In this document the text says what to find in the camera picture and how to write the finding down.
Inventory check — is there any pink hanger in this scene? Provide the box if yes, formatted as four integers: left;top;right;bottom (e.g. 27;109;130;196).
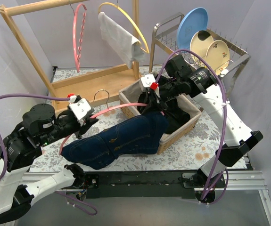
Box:
73;3;87;73
59;90;166;155

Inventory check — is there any white skirt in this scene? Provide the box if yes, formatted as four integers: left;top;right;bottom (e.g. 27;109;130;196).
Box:
98;12;145;69

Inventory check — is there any pink hanger rear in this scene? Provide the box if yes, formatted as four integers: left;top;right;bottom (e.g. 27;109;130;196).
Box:
73;3;87;73

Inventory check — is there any blue plate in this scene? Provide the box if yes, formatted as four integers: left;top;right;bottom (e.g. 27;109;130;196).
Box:
176;7;208;49

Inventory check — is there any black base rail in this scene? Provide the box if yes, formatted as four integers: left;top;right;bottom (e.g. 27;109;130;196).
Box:
78;169;228;200

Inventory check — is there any wooden clothes rack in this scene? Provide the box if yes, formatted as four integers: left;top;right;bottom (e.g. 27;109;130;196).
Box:
0;0;140;106

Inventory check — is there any metal dish rack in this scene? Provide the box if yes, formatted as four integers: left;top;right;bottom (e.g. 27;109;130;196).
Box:
148;13;252;104

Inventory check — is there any cream plate black spot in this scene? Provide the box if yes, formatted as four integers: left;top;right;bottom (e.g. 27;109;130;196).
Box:
190;30;214;60

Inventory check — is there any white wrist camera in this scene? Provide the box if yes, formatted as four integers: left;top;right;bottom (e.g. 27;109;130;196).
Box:
139;74;160;97
67;94;94;125

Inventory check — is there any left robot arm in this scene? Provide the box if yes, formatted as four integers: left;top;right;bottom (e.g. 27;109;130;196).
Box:
0;103;93;225

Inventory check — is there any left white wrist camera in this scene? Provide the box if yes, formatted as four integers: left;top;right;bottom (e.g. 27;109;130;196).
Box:
67;94;94;125

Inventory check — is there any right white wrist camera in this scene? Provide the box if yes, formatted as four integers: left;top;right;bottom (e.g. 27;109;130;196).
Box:
139;74;160;97

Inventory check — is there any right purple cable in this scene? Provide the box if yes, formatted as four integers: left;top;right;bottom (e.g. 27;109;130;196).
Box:
156;48;228;204

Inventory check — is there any wicker laundry basket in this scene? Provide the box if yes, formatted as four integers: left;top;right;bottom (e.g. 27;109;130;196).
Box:
118;81;202;154

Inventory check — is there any blue denim skirt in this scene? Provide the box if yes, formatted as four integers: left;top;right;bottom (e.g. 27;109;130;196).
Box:
61;112;169;170

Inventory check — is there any cream plate flower print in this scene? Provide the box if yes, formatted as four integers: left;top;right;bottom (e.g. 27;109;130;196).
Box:
205;40;230;75

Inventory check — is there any black garment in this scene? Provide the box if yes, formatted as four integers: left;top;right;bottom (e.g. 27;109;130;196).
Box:
137;75;192;135

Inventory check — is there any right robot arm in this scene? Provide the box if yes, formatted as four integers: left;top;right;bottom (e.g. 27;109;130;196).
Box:
139;55;263;187

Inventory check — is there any floral tablecloth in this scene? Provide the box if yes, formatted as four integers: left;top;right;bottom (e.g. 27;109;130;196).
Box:
29;69;221;173

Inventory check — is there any yellow hanger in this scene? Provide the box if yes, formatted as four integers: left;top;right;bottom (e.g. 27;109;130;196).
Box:
98;2;150;54

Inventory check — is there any pink hanger front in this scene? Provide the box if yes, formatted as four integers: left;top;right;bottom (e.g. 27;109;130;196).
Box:
59;90;166;155

